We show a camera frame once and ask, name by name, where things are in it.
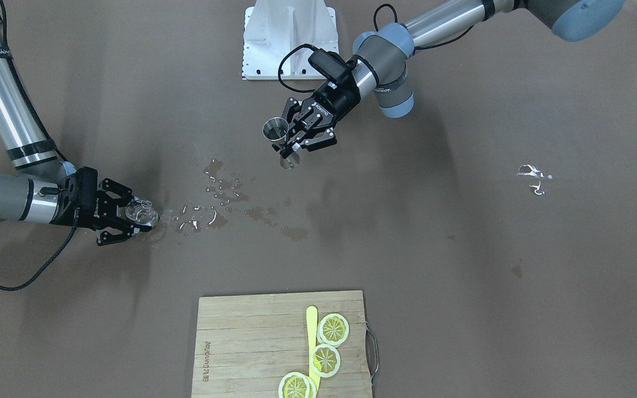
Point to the lemon slice near handle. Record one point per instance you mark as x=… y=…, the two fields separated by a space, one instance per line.
x=295 y=384

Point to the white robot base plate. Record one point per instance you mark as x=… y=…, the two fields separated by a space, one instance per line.
x=272 y=29

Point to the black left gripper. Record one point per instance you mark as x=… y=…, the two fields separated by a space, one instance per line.
x=342 y=97

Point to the wooden cutting board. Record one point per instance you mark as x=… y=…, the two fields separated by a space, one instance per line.
x=245 y=344

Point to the steel double jigger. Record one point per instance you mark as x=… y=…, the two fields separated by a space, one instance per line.
x=276 y=131

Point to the middle lemon slice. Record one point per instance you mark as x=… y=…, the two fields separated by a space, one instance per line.
x=324 y=360

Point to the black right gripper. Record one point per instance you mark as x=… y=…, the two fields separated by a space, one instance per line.
x=79 y=203

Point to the far lemon slice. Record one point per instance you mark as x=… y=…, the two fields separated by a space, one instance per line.
x=333 y=329

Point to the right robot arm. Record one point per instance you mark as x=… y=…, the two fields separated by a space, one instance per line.
x=46 y=189

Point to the small clear glass measuring cup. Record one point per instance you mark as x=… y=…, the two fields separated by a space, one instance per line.
x=142 y=212

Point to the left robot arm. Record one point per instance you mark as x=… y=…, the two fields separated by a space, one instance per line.
x=377 y=64

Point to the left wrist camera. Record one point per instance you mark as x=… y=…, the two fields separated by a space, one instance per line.
x=329 y=64

